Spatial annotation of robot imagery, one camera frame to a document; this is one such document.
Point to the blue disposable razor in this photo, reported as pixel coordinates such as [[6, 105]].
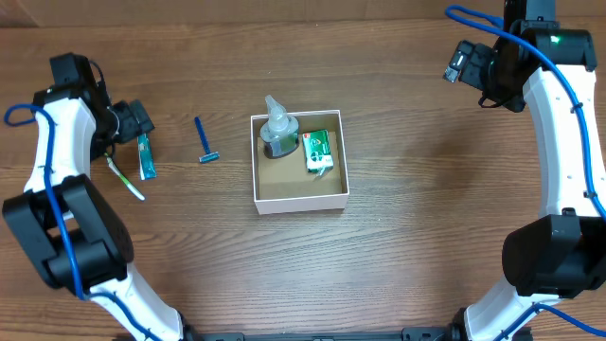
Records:
[[209, 155]]

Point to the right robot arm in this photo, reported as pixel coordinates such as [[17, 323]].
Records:
[[537, 65]]

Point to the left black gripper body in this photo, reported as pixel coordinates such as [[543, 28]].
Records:
[[134, 121]]

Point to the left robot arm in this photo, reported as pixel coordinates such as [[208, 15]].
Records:
[[69, 232]]

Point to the green white toothbrush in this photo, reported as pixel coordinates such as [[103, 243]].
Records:
[[127, 183]]

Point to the teal toothpaste tube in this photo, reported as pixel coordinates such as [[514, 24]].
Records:
[[147, 168]]

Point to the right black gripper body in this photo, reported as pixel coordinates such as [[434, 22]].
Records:
[[473, 66]]

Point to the white cardboard box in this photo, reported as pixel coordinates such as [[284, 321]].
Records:
[[284, 185]]

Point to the clear soap pump bottle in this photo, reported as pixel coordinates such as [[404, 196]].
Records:
[[280, 132]]

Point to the green soap bar box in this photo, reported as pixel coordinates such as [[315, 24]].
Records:
[[317, 152]]

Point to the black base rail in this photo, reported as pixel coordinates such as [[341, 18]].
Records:
[[407, 334]]

